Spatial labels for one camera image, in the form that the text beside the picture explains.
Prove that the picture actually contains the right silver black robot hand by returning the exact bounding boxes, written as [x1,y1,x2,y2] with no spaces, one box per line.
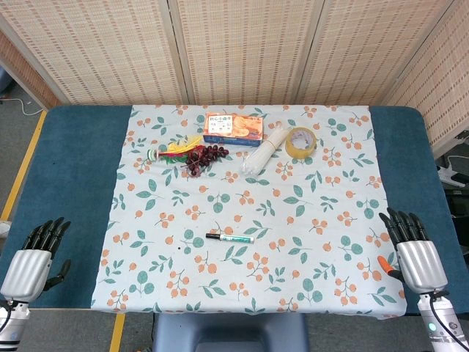
[377,207,449,295]

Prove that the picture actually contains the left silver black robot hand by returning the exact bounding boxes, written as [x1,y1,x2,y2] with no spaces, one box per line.
[0,217,73,304]

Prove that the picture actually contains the white green marker pen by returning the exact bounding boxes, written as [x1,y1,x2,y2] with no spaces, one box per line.
[218,234,255,245]

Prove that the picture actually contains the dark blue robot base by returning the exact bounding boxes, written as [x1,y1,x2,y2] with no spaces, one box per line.
[151,311,309,352]

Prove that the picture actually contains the clear yellowish tape roll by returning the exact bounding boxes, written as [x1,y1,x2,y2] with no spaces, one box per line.
[284,126,318,159]

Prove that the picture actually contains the bamboo screen panel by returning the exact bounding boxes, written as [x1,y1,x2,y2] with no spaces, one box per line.
[0,0,190,107]
[295,0,459,107]
[0,31,62,111]
[380,0,469,157]
[167,0,325,107]

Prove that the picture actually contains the floral print tablecloth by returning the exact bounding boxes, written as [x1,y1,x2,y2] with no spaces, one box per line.
[89,104,407,319]

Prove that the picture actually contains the colourful feather shuttlecock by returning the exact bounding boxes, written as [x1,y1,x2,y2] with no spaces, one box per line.
[146,134,204,166]

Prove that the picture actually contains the dark red artificial grapes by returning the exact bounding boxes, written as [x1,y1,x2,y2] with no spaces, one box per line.
[180,144,230,179]

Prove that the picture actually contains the orange blue biscuit box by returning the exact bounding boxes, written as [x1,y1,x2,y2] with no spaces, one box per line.
[202,111,265,147]

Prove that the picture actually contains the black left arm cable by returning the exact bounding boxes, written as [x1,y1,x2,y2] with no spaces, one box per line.
[0,299,16,333]

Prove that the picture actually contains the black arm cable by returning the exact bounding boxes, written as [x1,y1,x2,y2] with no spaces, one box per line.
[429,290,469,350]
[0,299,16,333]

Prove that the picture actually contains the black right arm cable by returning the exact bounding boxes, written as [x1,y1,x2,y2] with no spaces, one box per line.
[429,290,469,350]

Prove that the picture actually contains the white floor cable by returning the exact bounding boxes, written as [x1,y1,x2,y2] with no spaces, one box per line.
[0,95,45,116]

